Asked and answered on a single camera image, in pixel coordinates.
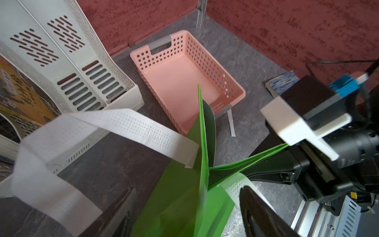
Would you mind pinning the white paper strip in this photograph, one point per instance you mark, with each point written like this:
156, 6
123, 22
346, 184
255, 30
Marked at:
231, 123

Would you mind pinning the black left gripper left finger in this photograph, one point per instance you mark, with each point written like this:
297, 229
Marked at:
118, 218

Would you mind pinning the green insulated delivery bag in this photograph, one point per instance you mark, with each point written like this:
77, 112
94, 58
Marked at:
189, 200

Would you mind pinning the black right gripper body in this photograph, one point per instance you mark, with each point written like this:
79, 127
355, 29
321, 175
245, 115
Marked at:
316, 178

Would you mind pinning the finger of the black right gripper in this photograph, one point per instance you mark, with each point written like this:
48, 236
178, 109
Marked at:
283, 168

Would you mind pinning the books in file organizer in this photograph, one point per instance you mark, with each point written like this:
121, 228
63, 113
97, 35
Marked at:
24, 109

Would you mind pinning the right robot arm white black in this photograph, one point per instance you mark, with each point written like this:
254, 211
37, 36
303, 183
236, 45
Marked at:
356, 142

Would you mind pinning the pink perforated plastic basket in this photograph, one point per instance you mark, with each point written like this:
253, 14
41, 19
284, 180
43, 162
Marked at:
175, 68

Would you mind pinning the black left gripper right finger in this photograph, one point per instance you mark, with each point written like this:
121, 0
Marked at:
259, 219

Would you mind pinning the blue paperback book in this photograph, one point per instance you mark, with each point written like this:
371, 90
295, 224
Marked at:
281, 83

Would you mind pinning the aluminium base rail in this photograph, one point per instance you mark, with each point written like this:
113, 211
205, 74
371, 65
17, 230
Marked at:
313, 220

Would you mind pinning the white magazine file organizer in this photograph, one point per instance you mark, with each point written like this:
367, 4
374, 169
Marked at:
54, 45

